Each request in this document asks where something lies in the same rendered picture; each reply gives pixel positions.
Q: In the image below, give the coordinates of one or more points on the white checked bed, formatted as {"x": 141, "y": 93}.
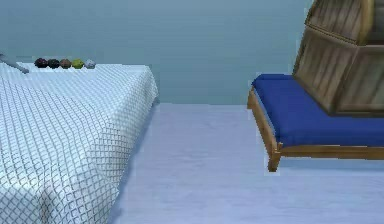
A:
{"x": 66, "y": 133}

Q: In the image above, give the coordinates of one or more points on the grey ball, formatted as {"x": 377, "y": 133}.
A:
{"x": 90, "y": 64}

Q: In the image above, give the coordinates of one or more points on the wooden chair with blue cushion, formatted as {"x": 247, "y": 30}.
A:
{"x": 316, "y": 113}

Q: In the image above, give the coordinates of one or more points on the brown ball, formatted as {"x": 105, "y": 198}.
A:
{"x": 65, "y": 63}

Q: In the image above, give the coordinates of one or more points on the dark green ball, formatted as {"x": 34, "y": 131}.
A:
{"x": 53, "y": 63}

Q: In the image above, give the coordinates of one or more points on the black ball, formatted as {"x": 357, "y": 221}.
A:
{"x": 41, "y": 62}

